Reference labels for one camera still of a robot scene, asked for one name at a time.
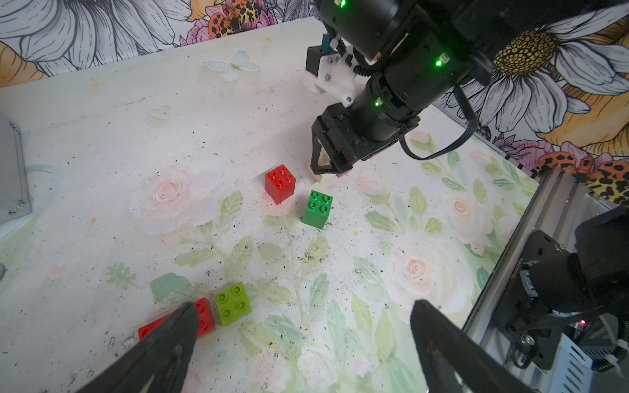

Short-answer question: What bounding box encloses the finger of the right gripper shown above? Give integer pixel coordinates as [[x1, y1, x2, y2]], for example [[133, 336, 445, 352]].
[[310, 132, 338, 175]]

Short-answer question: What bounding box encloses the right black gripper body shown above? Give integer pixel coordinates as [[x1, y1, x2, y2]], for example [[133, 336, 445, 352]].
[[311, 103, 419, 174]]

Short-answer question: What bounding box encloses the white long lego brick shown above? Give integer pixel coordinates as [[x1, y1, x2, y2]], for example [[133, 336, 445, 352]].
[[308, 152, 336, 183]]

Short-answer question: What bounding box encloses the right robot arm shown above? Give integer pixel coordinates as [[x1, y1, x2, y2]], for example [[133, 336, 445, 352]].
[[311, 1, 628, 175]]

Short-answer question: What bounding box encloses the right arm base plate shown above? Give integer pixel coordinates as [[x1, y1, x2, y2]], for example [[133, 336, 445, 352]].
[[496, 230, 591, 370]]

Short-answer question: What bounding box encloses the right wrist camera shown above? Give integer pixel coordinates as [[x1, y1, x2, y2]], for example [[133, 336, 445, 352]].
[[303, 34, 370, 108]]

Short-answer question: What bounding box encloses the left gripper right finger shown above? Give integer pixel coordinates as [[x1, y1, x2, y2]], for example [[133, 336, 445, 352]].
[[410, 300, 531, 393]]

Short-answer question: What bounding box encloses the red long lego brick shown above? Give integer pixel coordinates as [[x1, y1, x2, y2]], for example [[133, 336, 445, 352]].
[[138, 298, 216, 340]]

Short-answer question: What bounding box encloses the aluminium front rail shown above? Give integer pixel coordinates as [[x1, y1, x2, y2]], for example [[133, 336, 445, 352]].
[[465, 169, 628, 392]]

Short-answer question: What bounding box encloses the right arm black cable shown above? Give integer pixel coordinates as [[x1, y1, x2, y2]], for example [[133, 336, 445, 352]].
[[399, 83, 480, 162]]

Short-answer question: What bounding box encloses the red tall lego brick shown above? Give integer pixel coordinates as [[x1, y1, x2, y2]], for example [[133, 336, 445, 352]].
[[265, 165, 296, 205]]

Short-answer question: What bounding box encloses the lime green lego brick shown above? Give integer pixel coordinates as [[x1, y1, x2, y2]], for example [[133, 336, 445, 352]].
[[215, 282, 252, 326]]

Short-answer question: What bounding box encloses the silver metal case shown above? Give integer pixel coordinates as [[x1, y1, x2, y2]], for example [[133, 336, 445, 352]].
[[0, 115, 32, 224]]

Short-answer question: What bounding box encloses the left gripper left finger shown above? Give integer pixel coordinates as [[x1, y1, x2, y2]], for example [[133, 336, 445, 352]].
[[80, 302, 199, 393]]

